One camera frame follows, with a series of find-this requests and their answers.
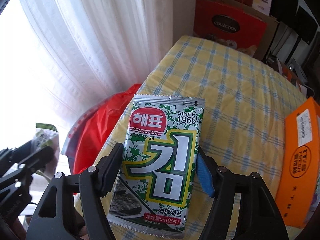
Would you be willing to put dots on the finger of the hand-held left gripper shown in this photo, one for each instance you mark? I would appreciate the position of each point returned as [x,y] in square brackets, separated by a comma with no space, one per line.
[15,151]
[40,160]

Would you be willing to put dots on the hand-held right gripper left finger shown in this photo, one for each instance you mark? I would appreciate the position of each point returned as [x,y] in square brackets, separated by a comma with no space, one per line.
[111,172]

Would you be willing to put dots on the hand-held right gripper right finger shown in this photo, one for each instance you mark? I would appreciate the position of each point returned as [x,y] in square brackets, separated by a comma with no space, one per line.
[203,177]

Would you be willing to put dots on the green label snack packet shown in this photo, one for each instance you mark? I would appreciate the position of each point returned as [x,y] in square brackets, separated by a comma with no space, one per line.
[45,135]

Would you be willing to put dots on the green white seaweed packet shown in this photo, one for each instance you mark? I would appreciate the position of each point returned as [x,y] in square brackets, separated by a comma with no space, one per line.
[160,155]

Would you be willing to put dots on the orange cardboard box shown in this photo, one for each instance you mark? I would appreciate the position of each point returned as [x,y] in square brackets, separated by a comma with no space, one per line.
[297,180]

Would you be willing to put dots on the red plastic bag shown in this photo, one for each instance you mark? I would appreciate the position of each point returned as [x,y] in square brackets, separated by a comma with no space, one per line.
[100,130]

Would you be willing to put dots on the yellow plaid tablecloth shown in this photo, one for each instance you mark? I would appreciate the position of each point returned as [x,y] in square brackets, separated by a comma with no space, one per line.
[225,92]

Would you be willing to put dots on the orange and white bag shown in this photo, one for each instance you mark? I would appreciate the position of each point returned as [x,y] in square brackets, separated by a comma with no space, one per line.
[291,73]

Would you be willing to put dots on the white curtain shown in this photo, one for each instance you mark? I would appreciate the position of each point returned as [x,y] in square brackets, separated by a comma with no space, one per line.
[100,30]

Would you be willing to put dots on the brown cardboard box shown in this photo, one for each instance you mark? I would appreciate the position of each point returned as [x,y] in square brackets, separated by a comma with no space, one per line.
[267,37]

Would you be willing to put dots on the red gift box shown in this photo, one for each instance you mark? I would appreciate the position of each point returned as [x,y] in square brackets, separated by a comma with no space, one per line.
[202,12]

